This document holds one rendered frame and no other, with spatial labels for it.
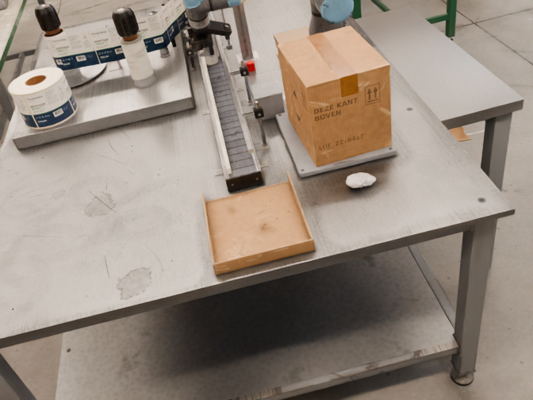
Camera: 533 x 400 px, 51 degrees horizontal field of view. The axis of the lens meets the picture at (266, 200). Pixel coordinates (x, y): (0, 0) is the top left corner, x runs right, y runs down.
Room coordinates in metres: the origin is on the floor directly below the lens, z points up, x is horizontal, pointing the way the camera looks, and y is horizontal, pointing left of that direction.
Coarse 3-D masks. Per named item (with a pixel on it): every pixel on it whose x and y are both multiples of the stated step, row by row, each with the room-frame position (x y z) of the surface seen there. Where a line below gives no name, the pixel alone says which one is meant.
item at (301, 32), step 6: (288, 30) 2.15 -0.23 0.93; (294, 30) 2.14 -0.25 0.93; (300, 30) 2.13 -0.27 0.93; (306, 30) 2.12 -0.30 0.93; (276, 36) 2.12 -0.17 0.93; (282, 36) 2.11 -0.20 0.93; (288, 36) 2.10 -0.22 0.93; (294, 36) 2.09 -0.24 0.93; (300, 36) 2.08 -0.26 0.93; (306, 36) 2.06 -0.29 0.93; (276, 42) 2.10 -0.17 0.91; (282, 42) 2.05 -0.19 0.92
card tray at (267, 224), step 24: (264, 192) 1.27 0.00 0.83; (288, 192) 1.25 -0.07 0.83; (216, 216) 1.21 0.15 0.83; (240, 216) 1.19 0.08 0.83; (264, 216) 1.17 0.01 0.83; (288, 216) 1.15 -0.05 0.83; (216, 240) 1.11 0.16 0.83; (240, 240) 1.09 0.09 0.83; (264, 240) 1.07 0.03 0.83; (288, 240) 1.05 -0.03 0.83; (312, 240) 1.00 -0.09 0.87; (216, 264) 0.99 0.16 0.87; (240, 264) 0.99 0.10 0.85
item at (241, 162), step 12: (216, 72) 2.01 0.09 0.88; (216, 84) 1.91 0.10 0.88; (228, 84) 1.89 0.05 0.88; (216, 96) 1.82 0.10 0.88; (228, 96) 1.80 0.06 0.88; (228, 108) 1.72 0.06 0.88; (228, 120) 1.64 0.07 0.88; (228, 132) 1.56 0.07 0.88; (240, 132) 1.55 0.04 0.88; (228, 144) 1.49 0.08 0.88; (240, 144) 1.47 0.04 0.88; (228, 156) 1.42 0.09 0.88; (240, 156) 1.41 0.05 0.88; (240, 168) 1.35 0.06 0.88; (252, 168) 1.34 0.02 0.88
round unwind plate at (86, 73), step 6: (48, 66) 2.38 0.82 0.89; (54, 66) 2.37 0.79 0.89; (90, 66) 2.29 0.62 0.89; (96, 66) 2.28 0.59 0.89; (102, 66) 2.26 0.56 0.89; (78, 72) 2.25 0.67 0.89; (84, 72) 2.24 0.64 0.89; (90, 72) 2.22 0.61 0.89; (96, 72) 2.21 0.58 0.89; (66, 78) 2.22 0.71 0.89; (72, 78) 2.21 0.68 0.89; (78, 78) 2.20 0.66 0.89; (84, 78) 2.18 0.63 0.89; (90, 78) 2.17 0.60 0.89; (72, 84) 2.15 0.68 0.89; (78, 84) 2.14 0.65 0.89
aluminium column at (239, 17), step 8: (232, 8) 2.17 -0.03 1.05; (240, 8) 2.17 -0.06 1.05; (240, 16) 2.18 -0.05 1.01; (240, 24) 2.18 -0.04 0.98; (240, 32) 2.17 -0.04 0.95; (248, 32) 2.17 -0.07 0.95; (240, 40) 2.17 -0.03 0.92; (248, 40) 2.17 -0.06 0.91; (240, 48) 2.18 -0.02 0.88; (248, 48) 2.17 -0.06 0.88; (248, 56) 2.18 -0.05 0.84
